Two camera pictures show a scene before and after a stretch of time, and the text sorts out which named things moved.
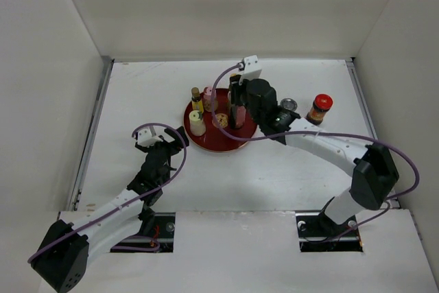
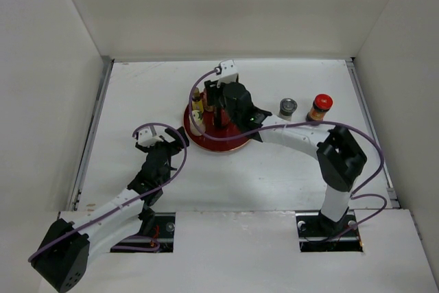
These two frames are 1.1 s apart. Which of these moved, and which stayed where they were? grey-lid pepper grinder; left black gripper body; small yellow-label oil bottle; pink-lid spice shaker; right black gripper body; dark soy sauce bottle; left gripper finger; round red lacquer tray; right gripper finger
Moved: dark soy sauce bottle; right black gripper body; right gripper finger
Stayed: left gripper finger; small yellow-label oil bottle; pink-lid spice shaker; grey-lid pepper grinder; left black gripper body; round red lacquer tray
